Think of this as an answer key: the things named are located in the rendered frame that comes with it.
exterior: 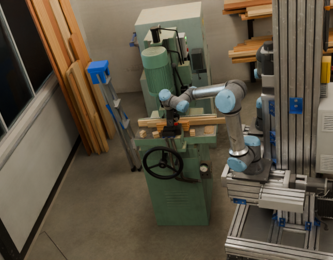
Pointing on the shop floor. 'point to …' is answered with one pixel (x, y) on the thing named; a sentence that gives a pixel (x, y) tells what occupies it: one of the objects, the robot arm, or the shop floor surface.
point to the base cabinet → (181, 193)
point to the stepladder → (112, 100)
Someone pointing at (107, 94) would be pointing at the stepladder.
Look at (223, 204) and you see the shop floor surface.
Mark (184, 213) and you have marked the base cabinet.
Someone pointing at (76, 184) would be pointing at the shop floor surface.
